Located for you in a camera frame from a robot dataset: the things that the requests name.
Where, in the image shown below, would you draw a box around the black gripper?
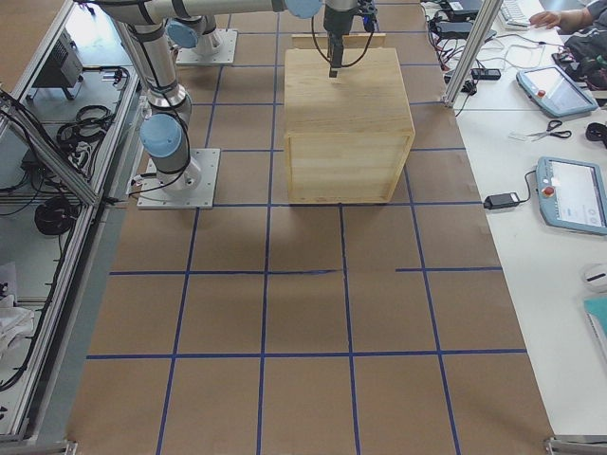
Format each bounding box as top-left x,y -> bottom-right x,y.
323,0 -> 356,79

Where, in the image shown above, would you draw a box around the wooden drawer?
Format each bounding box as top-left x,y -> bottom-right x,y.
291,33 -> 387,49

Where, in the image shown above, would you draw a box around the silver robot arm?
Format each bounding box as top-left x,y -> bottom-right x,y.
166,15 -> 223,56
96,1 -> 361,195

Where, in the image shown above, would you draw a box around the wooden drawer cabinet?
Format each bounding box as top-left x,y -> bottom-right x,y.
284,47 -> 415,204

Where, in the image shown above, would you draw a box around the person's hand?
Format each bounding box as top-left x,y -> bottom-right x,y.
528,11 -> 561,28

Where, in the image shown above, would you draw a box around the far blue teach pendant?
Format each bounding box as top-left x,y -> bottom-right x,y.
516,65 -> 598,118

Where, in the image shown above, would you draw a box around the blue teach pendant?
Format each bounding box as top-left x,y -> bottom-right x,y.
516,65 -> 598,118
536,156 -> 606,236

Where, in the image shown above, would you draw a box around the black power adapter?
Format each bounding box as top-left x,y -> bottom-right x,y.
483,192 -> 521,210

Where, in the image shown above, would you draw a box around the near blue teach pendant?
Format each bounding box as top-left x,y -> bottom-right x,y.
536,156 -> 606,236

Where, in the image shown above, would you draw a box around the teal notebook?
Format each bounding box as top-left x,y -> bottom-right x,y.
583,296 -> 607,356

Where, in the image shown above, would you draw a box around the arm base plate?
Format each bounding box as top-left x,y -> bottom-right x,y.
137,148 -> 221,209
176,28 -> 238,66

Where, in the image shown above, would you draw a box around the aluminium frame post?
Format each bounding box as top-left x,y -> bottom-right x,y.
442,0 -> 503,107

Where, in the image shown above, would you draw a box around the black handled scissors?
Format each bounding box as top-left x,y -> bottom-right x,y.
527,119 -> 572,141

